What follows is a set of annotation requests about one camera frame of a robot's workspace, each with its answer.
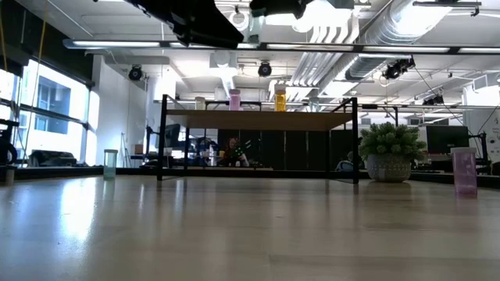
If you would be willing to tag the orange medicine bottle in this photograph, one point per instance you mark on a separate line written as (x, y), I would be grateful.
(280, 101)

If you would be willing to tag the black partition panels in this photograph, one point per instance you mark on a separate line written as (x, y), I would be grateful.
(297, 148)

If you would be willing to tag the pink medicine bottle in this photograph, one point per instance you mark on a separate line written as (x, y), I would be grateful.
(465, 171)
(234, 100)

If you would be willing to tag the black ceiling spotlight cluster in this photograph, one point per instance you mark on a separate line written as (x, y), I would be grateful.
(398, 68)

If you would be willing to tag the green potted plant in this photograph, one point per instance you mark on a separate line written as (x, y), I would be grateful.
(390, 150)

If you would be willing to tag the yellow medicine bottle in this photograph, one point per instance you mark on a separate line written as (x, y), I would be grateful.
(200, 104)

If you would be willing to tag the wooden shelf black legs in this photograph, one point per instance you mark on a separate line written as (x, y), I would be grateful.
(254, 120)

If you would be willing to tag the black computer monitor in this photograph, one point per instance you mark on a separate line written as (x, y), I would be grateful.
(172, 135)
(447, 138)

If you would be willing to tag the small cardboard box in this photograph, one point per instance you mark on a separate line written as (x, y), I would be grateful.
(138, 149)

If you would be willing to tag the black round ceiling fixture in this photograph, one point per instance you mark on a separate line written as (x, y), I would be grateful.
(135, 73)
(265, 69)

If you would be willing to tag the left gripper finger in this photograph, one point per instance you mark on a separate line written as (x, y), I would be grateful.
(218, 39)

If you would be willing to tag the dark sofa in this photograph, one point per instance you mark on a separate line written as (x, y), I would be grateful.
(52, 158)

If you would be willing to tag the person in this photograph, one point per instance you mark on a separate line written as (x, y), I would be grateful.
(345, 164)
(234, 153)

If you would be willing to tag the long ceiling light bar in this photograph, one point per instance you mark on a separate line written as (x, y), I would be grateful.
(117, 43)

